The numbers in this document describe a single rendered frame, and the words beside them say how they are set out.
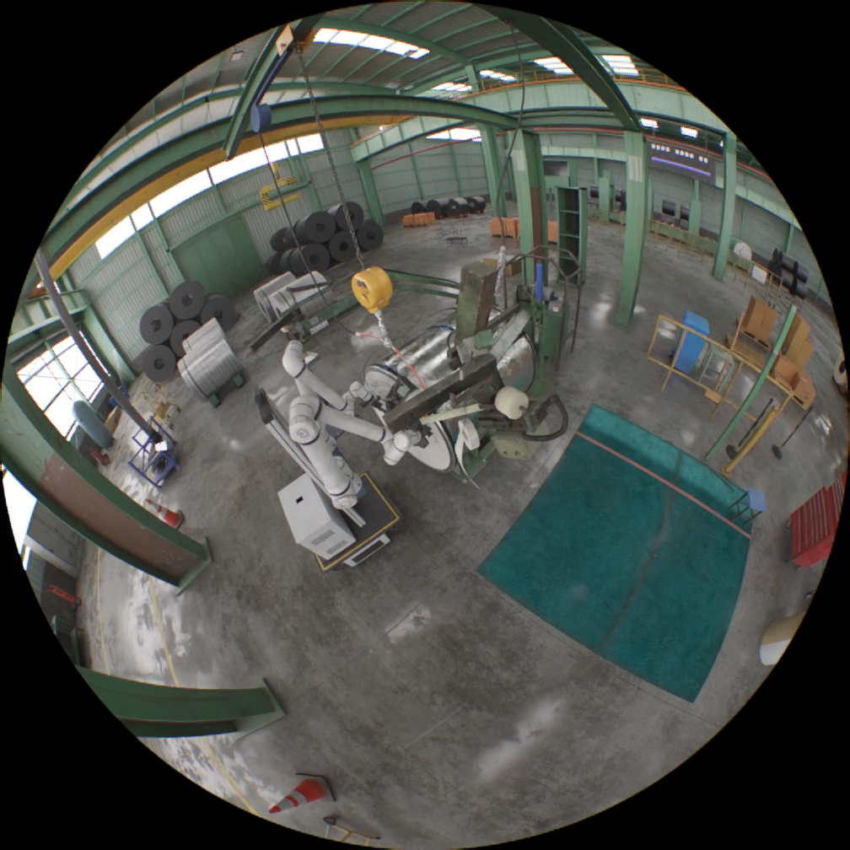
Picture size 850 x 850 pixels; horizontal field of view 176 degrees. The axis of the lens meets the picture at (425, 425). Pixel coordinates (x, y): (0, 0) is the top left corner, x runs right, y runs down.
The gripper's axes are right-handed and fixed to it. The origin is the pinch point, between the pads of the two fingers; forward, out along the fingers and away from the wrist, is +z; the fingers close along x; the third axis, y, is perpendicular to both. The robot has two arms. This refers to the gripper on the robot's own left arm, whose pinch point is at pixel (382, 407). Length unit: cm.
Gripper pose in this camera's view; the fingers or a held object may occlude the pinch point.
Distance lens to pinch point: 227.1
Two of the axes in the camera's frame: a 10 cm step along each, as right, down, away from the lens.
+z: 5.7, 4.7, 6.7
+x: -4.2, -5.3, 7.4
